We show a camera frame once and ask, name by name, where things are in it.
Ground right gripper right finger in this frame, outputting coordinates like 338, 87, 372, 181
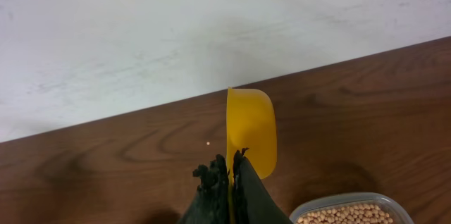
232, 148, 292, 224

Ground soybeans in container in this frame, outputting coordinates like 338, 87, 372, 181
295, 204, 395, 224

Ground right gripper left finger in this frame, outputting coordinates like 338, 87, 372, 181
177, 154, 230, 224

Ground yellow measuring scoop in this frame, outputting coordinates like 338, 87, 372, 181
226, 88, 278, 223

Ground clear plastic container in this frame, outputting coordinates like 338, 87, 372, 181
290, 192, 414, 224

